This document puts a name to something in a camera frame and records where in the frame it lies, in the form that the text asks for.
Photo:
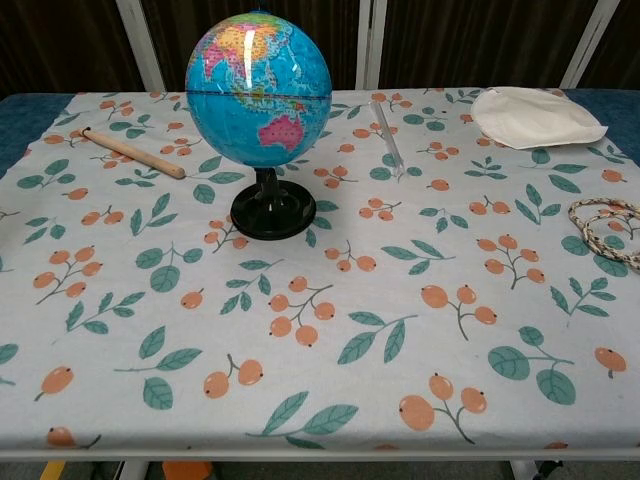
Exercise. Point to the blue world globe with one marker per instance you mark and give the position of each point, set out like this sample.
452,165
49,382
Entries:
250,100

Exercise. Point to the floral fruit print tablecloth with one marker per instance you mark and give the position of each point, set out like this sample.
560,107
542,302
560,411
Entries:
320,310

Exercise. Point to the clear plastic tube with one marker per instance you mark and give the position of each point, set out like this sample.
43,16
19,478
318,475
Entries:
389,140

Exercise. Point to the wooden rolling pin stick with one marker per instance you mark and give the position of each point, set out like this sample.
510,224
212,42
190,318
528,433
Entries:
135,153

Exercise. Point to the white folded cloth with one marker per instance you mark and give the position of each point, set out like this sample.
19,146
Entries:
530,118

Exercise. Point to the orange object under table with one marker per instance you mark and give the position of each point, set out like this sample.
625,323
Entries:
187,470

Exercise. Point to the white table leg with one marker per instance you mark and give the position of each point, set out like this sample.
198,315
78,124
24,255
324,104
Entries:
134,470
522,470

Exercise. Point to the white screen frame post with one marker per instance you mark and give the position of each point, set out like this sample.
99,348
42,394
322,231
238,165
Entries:
142,45
370,45
587,45

